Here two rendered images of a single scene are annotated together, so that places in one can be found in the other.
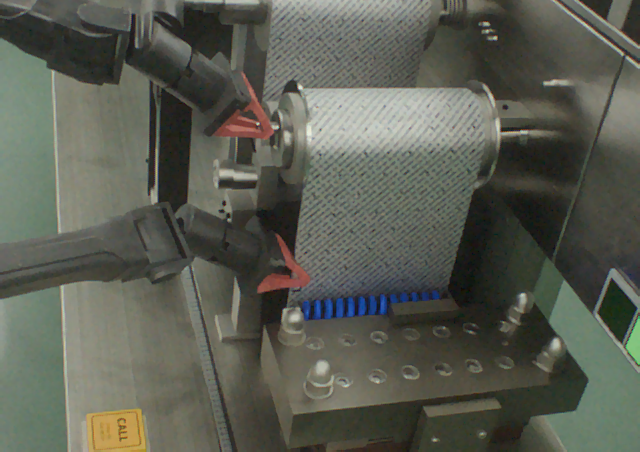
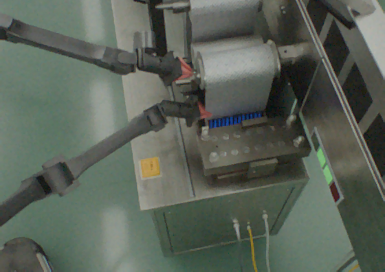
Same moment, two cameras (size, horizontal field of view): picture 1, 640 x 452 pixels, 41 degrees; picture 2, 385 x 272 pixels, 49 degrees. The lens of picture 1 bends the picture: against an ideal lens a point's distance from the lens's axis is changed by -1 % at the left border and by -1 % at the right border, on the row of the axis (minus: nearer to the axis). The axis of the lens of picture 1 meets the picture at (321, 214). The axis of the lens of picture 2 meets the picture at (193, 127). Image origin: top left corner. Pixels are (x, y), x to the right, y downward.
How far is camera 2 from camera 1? 0.66 m
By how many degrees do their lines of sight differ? 28
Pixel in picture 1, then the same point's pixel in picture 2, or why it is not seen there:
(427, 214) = (254, 93)
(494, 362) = (278, 143)
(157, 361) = (161, 134)
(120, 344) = not seen: hidden behind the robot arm
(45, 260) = (119, 142)
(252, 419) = (194, 157)
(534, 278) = not seen: hidden behind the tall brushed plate
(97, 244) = (135, 130)
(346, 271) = (225, 110)
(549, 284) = not seen: hidden behind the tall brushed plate
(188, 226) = (166, 110)
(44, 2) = (105, 55)
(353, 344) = (227, 138)
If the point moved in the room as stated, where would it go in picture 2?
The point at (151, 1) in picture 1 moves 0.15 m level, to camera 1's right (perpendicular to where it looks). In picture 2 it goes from (143, 42) to (191, 47)
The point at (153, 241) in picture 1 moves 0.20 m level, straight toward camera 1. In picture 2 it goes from (154, 121) to (155, 176)
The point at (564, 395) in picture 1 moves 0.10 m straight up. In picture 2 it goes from (302, 154) to (309, 141)
